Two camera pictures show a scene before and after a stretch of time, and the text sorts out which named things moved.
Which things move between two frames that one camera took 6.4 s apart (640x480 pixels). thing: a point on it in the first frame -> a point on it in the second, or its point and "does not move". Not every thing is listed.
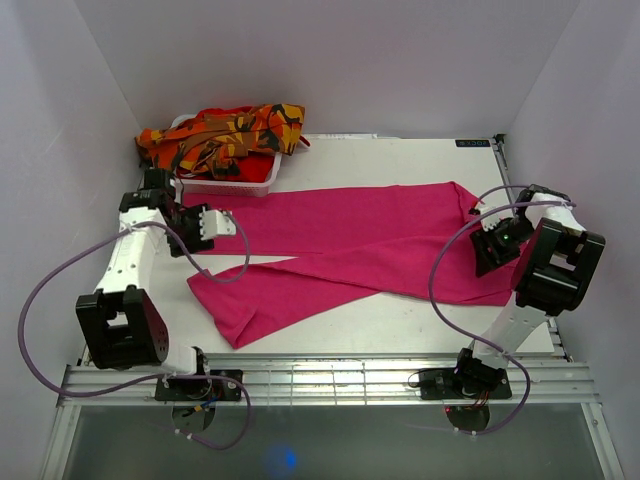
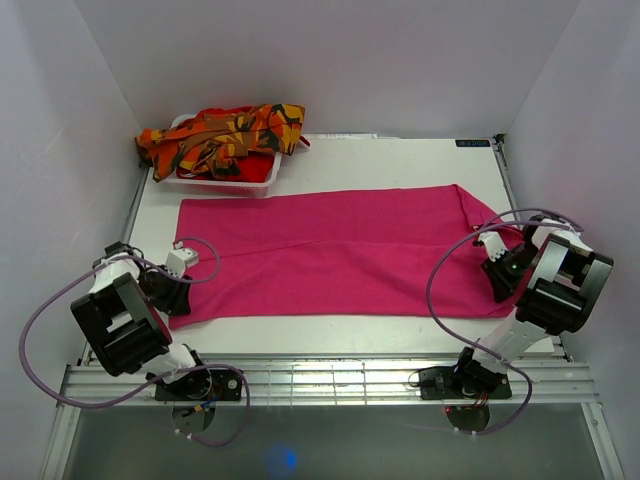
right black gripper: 484,264 -> 502,285
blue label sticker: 473,143 does not move
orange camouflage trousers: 213,141 does not move
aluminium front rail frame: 330,381 does not move
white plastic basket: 203,187 does not move
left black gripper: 194,244 -> 175,302
